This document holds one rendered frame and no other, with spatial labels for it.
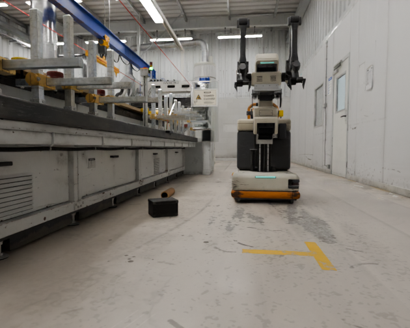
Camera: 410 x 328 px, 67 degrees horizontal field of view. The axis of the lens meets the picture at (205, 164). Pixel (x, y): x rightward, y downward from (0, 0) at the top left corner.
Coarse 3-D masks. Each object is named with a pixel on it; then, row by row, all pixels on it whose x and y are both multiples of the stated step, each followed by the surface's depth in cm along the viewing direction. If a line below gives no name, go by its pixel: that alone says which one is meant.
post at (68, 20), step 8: (64, 16) 155; (64, 24) 155; (72, 24) 157; (64, 32) 155; (72, 32) 157; (64, 40) 156; (72, 40) 158; (64, 48) 156; (72, 48) 158; (64, 56) 156; (72, 56) 158; (64, 72) 156; (72, 72) 158; (64, 96) 157; (72, 96) 158; (72, 104) 158
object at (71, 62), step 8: (8, 64) 111; (16, 64) 110; (24, 64) 110; (32, 64) 110; (40, 64) 109; (48, 64) 109; (56, 64) 109; (64, 64) 108; (72, 64) 108; (80, 64) 109
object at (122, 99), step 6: (120, 96) 184; (126, 96) 183; (132, 96) 183; (138, 96) 182; (144, 96) 182; (78, 102) 188; (84, 102) 188; (102, 102) 187; (108, 102) 187; (114, 102) 187
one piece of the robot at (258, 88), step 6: (258, 84) 286; (264, 84) 285; (270, 84) 284; (276, 84) 284; (252, 90) 281; (258, 90) 278; (264, 90) 277; (270, 90) 277; (276, 90) 277; (252, 96) 280; (264, 96) 287; (270, 96) 286; (276, 96) 288; (252, 102) 281
